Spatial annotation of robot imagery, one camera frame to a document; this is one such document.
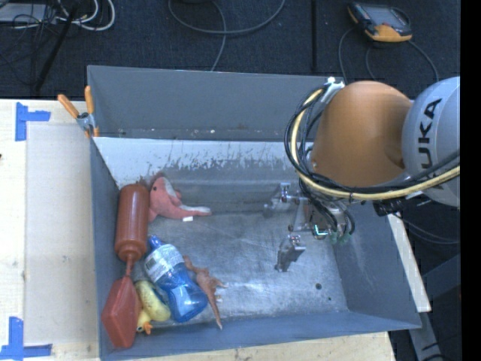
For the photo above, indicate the pale wood flat board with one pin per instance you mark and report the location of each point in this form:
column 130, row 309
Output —
column 60, row 239

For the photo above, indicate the red-brown squeeze bottle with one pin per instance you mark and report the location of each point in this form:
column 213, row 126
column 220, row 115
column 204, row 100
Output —
column 131, row 220

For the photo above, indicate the yellow rubber duck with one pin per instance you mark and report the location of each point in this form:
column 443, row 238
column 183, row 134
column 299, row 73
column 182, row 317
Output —
column 152, row 303

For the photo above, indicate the grey metal bin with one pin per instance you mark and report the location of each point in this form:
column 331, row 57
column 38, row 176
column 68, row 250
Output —
column 240, row 246

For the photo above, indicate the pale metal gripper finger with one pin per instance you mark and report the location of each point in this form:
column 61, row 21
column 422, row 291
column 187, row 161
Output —
column 288, row 252
column 279, row 201

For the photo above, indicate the pink plush toy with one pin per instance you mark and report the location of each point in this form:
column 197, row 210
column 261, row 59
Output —
column 165, row 201

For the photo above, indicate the orange toy dinosaur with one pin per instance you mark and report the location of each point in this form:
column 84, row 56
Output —
column 206, row 282

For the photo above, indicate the black cylinder on white bracket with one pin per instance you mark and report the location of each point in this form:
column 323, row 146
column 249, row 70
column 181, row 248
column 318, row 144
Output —
column 387, row 206

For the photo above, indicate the red-brown flat block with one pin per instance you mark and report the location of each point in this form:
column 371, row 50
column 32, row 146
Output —
column 121, row 314

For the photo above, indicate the blue plastic bottle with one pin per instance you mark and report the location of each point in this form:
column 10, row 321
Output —
column 174, row 280

